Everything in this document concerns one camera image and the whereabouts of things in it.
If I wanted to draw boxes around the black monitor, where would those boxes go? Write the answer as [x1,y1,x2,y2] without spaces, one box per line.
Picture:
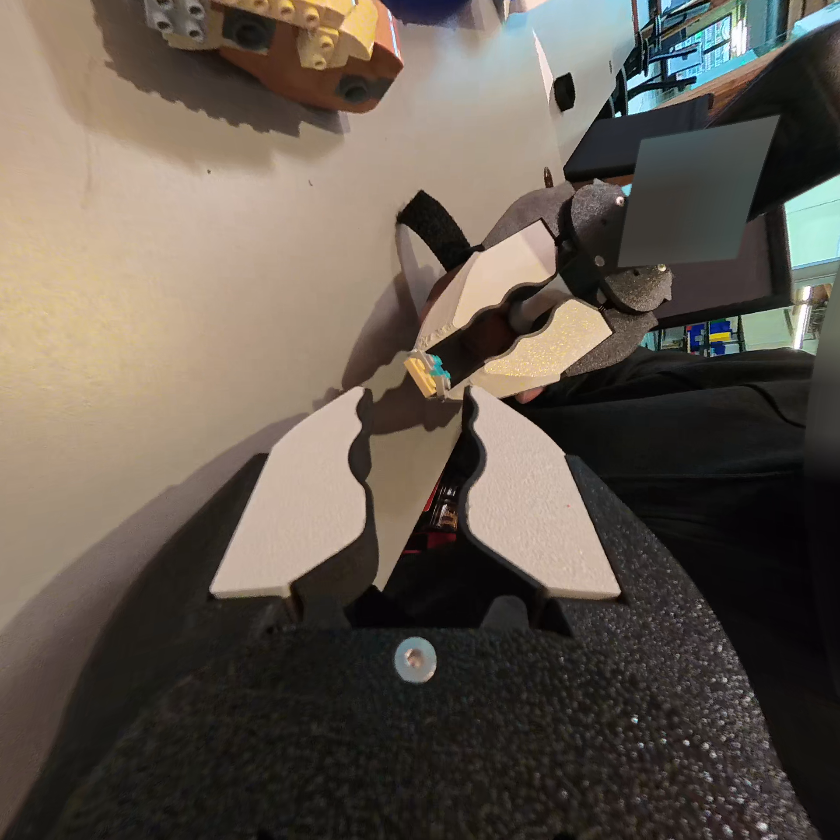
[563,94,795,330]

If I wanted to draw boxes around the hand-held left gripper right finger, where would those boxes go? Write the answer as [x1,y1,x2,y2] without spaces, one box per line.
[461,386,622,601]

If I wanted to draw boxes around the tan brown brick ship model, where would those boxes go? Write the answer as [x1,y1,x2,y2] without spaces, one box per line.
[141,0,405,116]

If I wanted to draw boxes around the tan square brick plate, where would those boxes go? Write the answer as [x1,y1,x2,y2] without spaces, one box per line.
[403,351,439,399]

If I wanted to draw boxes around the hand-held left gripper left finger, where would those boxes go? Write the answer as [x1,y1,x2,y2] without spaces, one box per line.
[209,386,380,599]

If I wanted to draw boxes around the red black tool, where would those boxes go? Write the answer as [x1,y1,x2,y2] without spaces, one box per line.
[400,446,480,559]

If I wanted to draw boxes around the person's right hand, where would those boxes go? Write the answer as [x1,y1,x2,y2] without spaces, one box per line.
[459,298,559,404]

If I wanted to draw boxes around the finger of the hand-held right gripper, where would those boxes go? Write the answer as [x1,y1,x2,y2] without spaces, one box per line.
[413,218,560,352]
[453,298,613,400]

